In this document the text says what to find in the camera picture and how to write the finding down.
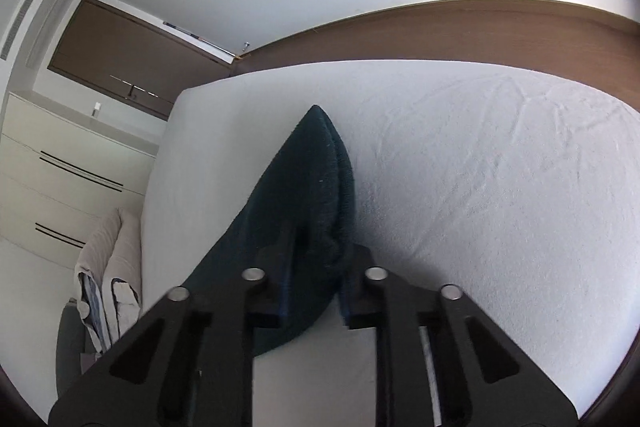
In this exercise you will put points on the dark green knit sweater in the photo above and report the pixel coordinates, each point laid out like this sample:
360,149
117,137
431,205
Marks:
309,182

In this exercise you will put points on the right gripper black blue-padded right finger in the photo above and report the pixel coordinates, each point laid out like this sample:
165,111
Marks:
361,301

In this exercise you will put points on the white wardrobe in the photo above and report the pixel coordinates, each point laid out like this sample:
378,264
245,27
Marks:
62,172

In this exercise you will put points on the brown wooden door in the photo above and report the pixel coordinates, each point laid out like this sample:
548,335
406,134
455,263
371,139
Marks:
128,59

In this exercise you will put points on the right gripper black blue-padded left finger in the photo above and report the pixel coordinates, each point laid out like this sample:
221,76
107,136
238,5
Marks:
286,310

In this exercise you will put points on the folded striped duvet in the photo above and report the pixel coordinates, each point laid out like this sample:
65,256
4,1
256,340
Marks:
108,279

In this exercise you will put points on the grey upholstered headboard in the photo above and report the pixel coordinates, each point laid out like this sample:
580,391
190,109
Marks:
74,352

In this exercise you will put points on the brown wooden bed frame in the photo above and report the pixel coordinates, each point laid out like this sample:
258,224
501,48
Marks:
572,41

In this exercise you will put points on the white bed sheet mattress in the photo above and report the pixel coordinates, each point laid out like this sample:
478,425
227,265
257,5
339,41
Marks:
519,187

